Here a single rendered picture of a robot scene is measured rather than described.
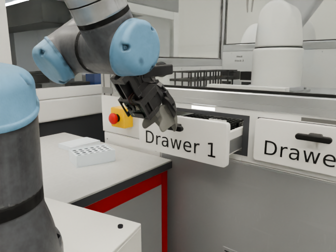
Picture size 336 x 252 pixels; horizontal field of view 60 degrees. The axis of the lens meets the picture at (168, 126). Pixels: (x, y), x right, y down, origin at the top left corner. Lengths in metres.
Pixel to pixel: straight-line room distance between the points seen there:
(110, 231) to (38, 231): 0.13
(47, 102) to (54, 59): 0.96
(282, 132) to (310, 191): 0.16
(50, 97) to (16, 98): 1.14
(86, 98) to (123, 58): 1.18
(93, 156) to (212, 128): 0.39
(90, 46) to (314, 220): 0.66
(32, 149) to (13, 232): 0.08
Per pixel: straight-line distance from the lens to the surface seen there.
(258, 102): 0.80
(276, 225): 0.87
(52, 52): 0.50
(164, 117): 0.68
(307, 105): 0.76
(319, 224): 0.84
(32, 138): 0.32
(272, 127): 0.77
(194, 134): 0.75
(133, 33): 0.39
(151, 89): 0.63
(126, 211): 0.87
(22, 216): 0.33
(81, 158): 0.92
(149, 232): 0.98
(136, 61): 0.39
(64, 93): 1.48
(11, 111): 0.30
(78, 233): 0.45
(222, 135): 0.71
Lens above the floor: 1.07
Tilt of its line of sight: 12 degrees down
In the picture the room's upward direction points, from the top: straight up
